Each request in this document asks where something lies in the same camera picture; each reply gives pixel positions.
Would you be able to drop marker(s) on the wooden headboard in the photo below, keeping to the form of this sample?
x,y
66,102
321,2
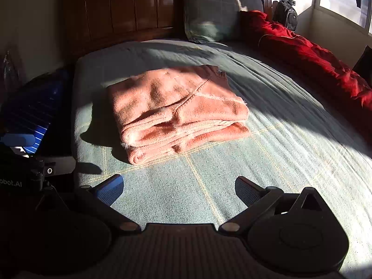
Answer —
x,y
130,8

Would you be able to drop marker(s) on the blue ribbed suitcase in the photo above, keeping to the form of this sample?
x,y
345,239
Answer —
x,y
32,113

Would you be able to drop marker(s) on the clear plastic bag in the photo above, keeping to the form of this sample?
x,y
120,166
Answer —
x,y
10,66

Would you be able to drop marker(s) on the orange knit sweater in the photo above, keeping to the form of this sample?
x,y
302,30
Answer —
x,y
174,110

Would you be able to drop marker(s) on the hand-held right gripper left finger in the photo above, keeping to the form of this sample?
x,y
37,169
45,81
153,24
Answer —
x,y
110,190

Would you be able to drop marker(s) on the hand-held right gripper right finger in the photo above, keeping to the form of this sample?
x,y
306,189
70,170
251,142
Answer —
x,y
247,190

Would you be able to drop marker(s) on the red duvet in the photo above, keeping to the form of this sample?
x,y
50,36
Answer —
x,y
305,52

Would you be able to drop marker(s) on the dark chair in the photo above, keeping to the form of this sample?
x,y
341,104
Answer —
x,y
363,64

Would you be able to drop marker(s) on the grey backpack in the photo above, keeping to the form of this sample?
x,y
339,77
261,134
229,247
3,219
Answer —
x,y
286,13

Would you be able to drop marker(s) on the grey plaid pillow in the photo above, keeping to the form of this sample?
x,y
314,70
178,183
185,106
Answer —
x,y
212,17

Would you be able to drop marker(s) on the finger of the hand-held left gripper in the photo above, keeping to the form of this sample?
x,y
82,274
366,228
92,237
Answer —
x,y
59,167
17,140

